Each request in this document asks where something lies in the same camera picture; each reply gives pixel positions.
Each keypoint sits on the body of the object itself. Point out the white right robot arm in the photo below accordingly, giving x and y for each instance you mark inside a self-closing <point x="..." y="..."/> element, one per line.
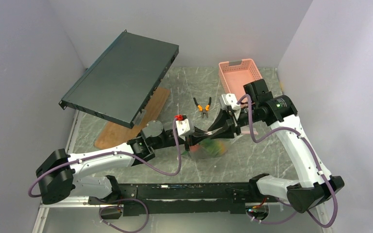
<point x="315" y="184"/>

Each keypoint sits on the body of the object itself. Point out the pink plastic basket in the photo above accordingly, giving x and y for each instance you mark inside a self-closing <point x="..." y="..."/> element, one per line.
<point x="234" y="75"/>

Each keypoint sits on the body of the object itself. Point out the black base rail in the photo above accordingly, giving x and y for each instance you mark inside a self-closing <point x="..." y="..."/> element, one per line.
<point x="180" y="198"/>

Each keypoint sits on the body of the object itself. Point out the orange black pliers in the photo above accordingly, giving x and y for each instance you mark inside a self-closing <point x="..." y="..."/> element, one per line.
<point x="203" y="109"/>

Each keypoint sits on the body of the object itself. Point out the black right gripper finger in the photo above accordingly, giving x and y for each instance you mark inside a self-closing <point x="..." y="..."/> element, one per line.
<point x="224" y="133"/>
<point x="224" y="120"/>

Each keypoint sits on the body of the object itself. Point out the dark rack server chassis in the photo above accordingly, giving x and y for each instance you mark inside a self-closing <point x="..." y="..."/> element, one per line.
<point x="122" y="80"/>

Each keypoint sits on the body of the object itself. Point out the clear zip top bag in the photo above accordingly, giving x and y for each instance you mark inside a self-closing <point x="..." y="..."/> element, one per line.
<point x="207" y="148"/>

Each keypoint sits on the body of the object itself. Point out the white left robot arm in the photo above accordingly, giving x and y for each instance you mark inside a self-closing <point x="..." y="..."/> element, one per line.
<point x="65" y="175"/>

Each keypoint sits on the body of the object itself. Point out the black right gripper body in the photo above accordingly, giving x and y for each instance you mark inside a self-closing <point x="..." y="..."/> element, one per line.
<point x="243" y="120"/>

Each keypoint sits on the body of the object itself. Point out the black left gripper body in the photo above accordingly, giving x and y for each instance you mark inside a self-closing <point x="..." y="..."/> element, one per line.
<point x="188" y="140"/>

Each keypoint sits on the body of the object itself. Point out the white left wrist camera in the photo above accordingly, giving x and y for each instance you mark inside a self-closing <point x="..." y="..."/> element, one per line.
<point x="184" y="126"/>

